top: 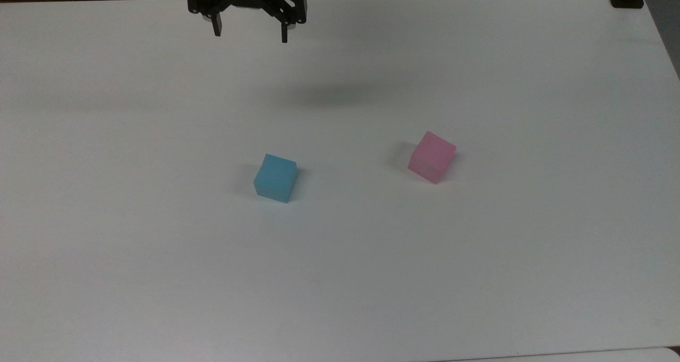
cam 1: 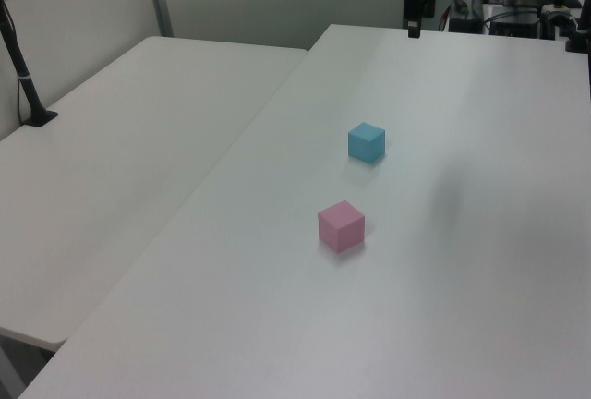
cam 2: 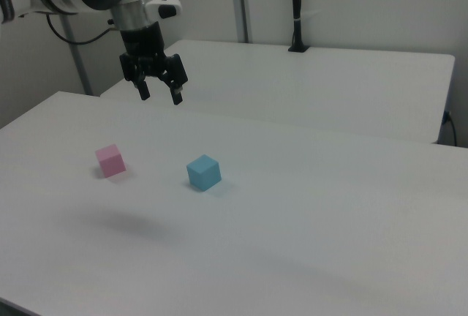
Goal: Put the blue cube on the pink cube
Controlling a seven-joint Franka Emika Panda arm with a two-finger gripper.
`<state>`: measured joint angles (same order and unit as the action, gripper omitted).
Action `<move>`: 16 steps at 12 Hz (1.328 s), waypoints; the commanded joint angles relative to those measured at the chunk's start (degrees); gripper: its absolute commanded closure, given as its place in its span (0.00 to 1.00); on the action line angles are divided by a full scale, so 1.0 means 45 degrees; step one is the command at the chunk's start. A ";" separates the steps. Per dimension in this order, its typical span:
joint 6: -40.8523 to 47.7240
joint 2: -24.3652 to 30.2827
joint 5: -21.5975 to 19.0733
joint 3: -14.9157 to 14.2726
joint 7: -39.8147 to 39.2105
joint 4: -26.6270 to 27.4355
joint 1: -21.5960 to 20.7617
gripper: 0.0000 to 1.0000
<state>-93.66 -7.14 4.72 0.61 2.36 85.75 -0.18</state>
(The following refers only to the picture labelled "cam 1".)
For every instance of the black desk equipment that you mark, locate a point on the black desk equipment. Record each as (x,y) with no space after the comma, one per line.
(519,18)

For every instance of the pink cube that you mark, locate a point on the pink cube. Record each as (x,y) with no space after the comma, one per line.
(341,226)

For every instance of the black camera pole with base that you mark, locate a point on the black camera pole with base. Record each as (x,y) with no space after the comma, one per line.
(23,80)

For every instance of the blue cube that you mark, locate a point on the blue cube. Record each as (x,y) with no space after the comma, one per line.
(365,142)

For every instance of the black clamp stand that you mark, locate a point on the black clamp stand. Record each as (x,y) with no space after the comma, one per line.
(581,25)

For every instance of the white side table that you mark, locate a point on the white side table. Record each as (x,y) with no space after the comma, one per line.
(115,163)

